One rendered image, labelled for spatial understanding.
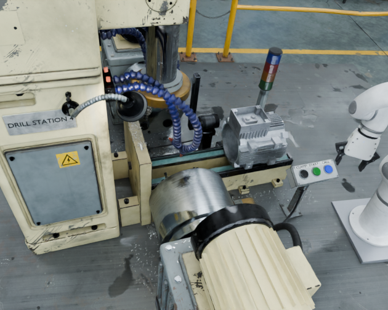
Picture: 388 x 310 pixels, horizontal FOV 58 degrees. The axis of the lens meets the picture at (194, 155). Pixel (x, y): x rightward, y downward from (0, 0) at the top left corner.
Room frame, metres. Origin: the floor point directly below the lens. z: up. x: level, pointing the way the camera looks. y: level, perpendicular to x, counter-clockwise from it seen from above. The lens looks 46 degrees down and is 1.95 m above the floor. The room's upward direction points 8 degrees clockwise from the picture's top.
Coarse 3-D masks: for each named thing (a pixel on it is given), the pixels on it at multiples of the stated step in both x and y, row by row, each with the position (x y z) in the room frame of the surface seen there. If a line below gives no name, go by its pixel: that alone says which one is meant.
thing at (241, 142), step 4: (268, 112) 1.12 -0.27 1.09; (272, 112) 1.12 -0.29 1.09; (280, 132) 1.02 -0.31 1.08; (284, 132) 1.00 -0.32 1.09; (284, 136) 0.99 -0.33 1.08; (240, 140) 0.93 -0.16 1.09; (244, 140) 0.93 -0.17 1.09; (240, 144) 0.92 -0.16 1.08; (244, 144) 0.92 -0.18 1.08; (232, 164) 0.94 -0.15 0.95
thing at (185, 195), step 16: (176, 176) 0.66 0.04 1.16; (192, 176) 0.67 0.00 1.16; (208, 176) 0.68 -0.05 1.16; (160, 192) 0.63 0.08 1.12; (176, 192) 0.61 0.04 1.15; (192, 192) 0.61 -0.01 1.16; (208, 192) 0.62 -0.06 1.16; (224, 192) 0.65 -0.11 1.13; (160, 208) 0.58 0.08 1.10; (176, 208) 0.56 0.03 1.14; (192, 208) 0.56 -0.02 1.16; (208, 208) 0.56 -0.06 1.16; (160, 224) 0.54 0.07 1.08; (176, 224) 0.52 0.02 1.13; (192, 224) 0.52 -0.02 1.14; (160, 240) 0.51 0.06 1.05
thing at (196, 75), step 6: (192, 78) 1.06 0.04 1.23; (198, 78) 1.05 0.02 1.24; (192, 84) 1.07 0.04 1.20; (198, 84) 1.05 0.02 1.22; (192, 90) 1.06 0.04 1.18; (198, 90) 1.05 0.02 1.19; (192, 96) 1.06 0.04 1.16; (192, 102) 1.05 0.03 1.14; (192, 108) 1.05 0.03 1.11; (192, 126) 1.05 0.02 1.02
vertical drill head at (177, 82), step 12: (156, 36) 0.83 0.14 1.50; (168, 36) 0.84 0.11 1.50; (156, 48) 0.83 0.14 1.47; (168, 48) 0.84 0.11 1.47; (156, 60) 0.83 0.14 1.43; (168, 60) 0.84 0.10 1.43; (144, 72) 0.88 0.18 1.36; (156, 72) 0.83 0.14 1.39; (168, 72) 0.84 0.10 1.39; (180, 72) 0.91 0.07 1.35; (168, 84) 0.83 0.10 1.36; (180, 84) 0.85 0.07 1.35; (156, 96) 0.80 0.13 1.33; (180, 96) 0.82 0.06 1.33
